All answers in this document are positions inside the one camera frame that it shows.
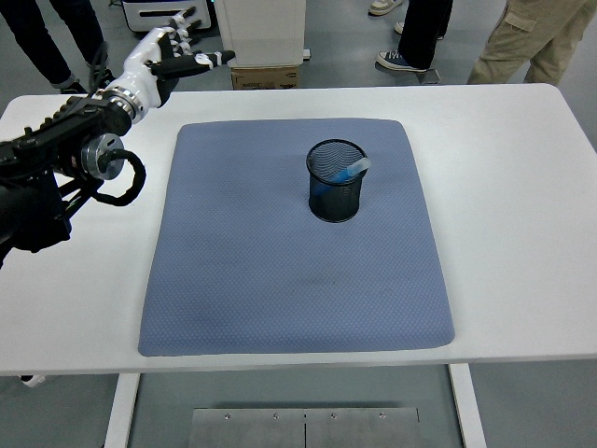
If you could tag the blue-grey padded mat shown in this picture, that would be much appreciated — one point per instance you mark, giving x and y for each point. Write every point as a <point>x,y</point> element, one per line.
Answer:
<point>280,280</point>

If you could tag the grey metal plate with screws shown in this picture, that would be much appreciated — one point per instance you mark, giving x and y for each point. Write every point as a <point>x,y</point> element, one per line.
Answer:
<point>364,429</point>
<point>247,429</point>

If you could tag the black mesh pen holder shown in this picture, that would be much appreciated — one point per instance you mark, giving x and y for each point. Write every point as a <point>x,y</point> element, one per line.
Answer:
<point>336,207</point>

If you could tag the small white black object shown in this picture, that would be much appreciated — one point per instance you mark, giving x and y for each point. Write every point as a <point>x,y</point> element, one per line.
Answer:
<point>32,381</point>

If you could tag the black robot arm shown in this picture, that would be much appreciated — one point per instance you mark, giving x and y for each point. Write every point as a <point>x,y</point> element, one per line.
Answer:
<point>28,205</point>

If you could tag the person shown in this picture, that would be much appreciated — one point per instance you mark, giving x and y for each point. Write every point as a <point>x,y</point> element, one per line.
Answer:
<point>384,6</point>
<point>422,32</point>
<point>37,37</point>
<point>536,46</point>

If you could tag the white plastic bin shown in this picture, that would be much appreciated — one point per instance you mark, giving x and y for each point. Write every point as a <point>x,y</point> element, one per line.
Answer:
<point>266,28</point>

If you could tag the brown cardboard box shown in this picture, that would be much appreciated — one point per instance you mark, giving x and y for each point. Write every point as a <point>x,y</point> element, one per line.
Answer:
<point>266,77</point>

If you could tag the white table leg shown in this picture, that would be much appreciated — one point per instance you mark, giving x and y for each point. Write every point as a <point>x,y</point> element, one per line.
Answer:
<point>467,410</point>
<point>121,410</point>

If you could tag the white machine with dark slot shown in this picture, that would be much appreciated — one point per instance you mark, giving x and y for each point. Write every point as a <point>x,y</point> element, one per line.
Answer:
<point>140,18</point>

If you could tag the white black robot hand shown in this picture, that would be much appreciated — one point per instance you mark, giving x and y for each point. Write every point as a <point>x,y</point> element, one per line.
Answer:
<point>144,65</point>

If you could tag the blue marker with clear cap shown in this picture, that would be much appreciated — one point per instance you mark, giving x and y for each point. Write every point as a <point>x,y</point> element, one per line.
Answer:
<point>356,168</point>

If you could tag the grey floor plate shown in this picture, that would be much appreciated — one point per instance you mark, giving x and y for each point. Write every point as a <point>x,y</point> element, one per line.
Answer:
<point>431,77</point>

